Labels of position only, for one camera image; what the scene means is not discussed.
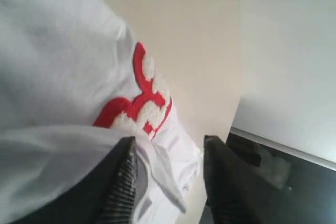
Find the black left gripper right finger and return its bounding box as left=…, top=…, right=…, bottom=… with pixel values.
left=204, top=135, right=265, bottom=223

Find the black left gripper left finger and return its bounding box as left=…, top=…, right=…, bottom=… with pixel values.
left=23, top=137, right=137, bottom=223

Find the white t-shirt with red lettering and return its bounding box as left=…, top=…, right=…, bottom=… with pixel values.
left=1, top=0, right=201, bottom=223

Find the dark floor object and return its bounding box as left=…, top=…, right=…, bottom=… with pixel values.
left=226, top=127, right=335, bottom=223

